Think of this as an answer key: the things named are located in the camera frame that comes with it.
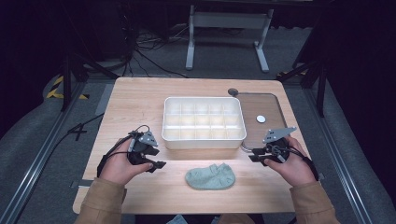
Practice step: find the grey round table grommet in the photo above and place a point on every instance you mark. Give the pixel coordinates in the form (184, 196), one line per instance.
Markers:
(233, 91)

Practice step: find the black tripod stand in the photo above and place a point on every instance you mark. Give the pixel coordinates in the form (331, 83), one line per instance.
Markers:
(66, 81)
(322, 93)

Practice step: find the person's left hand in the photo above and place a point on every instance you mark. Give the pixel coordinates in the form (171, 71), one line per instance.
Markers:
(118, 165)

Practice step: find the clear plastic box lid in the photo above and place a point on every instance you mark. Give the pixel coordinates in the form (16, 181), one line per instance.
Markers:
(264, 104)

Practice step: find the person's leg in jeans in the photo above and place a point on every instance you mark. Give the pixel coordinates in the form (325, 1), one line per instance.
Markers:
(179, 220)

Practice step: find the grey metal stand frame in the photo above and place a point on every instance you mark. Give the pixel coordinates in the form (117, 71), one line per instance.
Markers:
(230, 20)

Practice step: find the person's right hand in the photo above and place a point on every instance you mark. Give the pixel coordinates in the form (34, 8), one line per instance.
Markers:
(295, 169)

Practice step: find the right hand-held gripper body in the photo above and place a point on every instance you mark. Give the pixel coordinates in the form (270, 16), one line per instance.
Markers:
(277, 149)

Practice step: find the aluminium floor rail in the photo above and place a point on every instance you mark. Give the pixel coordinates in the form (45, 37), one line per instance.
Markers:
(31, 172)
(342, 180)

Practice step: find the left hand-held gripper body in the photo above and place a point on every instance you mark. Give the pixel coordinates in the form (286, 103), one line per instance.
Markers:
(138, 149)

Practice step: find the white round disc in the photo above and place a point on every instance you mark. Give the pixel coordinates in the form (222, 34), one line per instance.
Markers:
(261, 118)

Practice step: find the grey tape piece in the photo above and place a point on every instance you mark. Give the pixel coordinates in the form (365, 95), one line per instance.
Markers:
(82, 183)

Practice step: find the white compartment storage box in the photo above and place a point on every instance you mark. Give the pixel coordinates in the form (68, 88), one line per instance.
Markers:
(204, 141)

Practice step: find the grey-green sock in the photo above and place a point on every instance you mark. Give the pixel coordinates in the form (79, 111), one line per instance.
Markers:
(210, 178)

